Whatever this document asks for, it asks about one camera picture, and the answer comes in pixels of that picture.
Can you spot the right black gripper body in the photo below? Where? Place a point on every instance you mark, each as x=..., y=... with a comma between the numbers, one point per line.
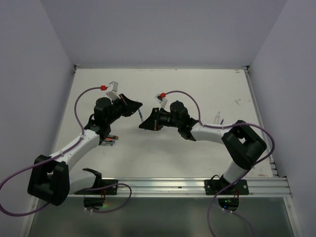
x=161, y=118

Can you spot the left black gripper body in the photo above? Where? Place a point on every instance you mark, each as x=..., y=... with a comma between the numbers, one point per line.
x=119, y=107

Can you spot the light blue capped pen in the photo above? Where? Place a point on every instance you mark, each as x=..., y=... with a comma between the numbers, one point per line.
x=140, y=115

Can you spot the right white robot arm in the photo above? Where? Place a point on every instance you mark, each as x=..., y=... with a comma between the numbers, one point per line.
x=243, y=144

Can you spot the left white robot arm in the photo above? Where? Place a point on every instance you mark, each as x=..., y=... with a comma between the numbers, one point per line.
x=50, y=177

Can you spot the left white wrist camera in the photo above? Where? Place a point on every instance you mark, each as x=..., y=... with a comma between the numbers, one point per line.
x=112, y=91

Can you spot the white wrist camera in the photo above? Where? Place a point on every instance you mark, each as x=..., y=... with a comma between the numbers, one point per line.
x=112, y=91
x=161, y=98

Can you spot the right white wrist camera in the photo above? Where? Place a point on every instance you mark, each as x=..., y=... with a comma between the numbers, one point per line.
x=161, y=98

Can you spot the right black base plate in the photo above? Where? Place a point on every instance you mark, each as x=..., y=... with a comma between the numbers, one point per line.
x=212, y=187

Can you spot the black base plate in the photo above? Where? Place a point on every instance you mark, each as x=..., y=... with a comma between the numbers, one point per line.
x=212, y=187
x=109, y=187

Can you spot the aluminium front rail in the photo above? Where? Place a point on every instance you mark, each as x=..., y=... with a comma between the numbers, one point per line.
x=194, y=188

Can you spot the aluminium rail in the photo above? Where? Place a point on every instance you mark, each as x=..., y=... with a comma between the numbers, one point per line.
x=194, y=188
x=259, y=117

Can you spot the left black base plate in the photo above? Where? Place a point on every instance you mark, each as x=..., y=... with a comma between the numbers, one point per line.
x=109, y=187

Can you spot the aluminium right side rail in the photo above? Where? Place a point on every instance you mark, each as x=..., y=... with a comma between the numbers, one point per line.
x=259, y=117

